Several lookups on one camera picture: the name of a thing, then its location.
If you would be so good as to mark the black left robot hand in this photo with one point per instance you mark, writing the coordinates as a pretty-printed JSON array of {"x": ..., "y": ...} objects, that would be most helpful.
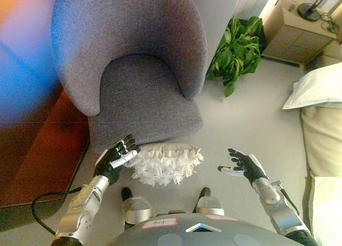
[{"x": 109, "y": 163}]

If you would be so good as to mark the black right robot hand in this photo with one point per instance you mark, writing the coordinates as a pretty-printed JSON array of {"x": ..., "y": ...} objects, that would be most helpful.
[{"x": 249, "y": 168}]

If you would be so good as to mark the white fringed pillow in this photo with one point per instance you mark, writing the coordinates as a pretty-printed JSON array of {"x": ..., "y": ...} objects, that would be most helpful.
[{"x": 163, "y": 163}]

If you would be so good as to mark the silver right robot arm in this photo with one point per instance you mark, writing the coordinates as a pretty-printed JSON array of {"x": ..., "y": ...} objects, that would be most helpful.
[{"x": 272, "y": 198}]

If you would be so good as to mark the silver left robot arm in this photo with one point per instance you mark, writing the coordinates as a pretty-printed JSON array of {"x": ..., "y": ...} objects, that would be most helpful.
[{"x": 80, "y": 208}]

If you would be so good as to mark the white bed pillow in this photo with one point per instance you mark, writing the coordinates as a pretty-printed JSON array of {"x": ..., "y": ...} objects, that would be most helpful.
[{"x": 318, "y": 88}]

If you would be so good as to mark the silver left robot leg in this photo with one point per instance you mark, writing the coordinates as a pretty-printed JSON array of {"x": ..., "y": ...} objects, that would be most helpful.
[{"x": 136, "y": 208}]

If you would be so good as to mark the silver robot leg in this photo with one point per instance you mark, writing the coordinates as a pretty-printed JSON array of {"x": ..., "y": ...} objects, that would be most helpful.
[
  {"x": 208, "y": 204},
  {"x": 136, "y": 208}
]

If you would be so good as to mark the silver right robot leg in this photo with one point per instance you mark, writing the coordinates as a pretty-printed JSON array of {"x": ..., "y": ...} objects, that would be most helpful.
[{"x": 208, "y": 204}]

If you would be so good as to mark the red-brown wooden cabinet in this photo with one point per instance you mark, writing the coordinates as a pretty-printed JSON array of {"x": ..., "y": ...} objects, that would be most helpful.
[{"x": 40, "y": 155}]

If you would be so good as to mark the grey fabric armchair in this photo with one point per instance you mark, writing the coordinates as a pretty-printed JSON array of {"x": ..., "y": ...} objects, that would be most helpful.
[{"x": 139, "y": 91}]

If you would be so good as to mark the cream bed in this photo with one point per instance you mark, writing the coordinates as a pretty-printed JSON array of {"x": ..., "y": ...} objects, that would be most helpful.
[{"x": 326, "y": 144}]

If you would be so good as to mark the grey robot torso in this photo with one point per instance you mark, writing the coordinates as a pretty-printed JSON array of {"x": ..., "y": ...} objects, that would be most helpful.
[{"x": 203, "y": 235}]

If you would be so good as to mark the green potted plant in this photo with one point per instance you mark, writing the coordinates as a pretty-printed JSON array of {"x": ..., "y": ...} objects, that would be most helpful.
[{"x": 237, "y": 53}]

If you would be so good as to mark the beige nightstand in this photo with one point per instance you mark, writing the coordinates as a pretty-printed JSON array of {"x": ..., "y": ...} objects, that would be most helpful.
[{"x": 296, "y": 37}]

